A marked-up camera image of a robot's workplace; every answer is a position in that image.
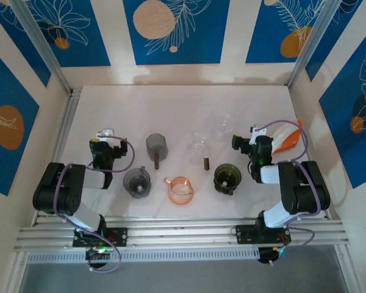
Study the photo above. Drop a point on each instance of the green plastic coffee dripper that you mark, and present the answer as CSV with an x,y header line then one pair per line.
x,y
228,177

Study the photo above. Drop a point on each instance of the clear plastic cup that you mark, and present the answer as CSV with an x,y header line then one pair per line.
x,y
222,125

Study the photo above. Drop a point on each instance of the grey plastic coffee dripper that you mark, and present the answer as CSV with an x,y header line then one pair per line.
x,y
137,183

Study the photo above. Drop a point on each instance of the orange transparent jug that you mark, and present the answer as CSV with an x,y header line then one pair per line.
x,y
183,196

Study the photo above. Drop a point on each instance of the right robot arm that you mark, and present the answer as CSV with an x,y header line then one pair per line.
x,y
305,189

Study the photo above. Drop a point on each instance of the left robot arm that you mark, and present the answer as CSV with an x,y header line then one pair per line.
x,y
55,189

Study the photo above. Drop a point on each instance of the black arm base unit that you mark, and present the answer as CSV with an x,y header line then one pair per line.
x,y
270,256
97,258

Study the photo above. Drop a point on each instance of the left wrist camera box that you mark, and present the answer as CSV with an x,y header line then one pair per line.
x,y
121,149

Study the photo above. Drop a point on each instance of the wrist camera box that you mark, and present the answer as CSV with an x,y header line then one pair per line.
x,y
121,149
239,143

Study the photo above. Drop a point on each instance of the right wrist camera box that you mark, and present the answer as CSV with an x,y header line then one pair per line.
x,y
239,143

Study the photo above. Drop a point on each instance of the aluminium side rail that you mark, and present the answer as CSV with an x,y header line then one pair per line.
x,y
68,122

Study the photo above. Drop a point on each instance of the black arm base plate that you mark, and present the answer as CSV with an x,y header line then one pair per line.
x,y
247,235
119,236

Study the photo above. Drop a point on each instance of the aluminium frame rail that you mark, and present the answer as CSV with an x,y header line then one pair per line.
x,y
186,235

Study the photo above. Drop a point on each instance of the aluminium frame post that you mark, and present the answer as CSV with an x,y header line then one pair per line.
x,y
42,39
311,39

